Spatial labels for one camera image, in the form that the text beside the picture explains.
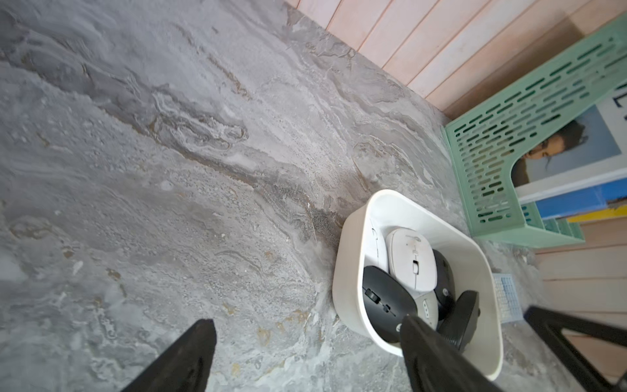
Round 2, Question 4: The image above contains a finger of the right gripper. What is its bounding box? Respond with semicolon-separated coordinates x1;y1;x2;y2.
523;305;627;392
437;290;480;352

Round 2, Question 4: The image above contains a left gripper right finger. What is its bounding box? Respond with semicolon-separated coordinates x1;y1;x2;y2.
400;315;500;392

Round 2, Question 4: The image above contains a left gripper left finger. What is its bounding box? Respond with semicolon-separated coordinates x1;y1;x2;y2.
123;319;217;392

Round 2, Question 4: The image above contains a white grey mouse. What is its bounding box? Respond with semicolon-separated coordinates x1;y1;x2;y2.
414;291;439;330

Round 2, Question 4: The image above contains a white plastic storage box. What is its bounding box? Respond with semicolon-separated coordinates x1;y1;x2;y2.
332;189;503;381

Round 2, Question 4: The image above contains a yellow blue calculator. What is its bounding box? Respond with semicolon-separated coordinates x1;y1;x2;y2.
492;274;523;323

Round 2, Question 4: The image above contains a blue book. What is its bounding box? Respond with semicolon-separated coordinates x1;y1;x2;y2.
536;179;626;219

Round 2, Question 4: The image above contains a white book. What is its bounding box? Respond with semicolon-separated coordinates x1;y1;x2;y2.
512;83;626;204

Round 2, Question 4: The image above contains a green plastic file organizer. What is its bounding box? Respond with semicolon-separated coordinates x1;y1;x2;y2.
442;15;626;248

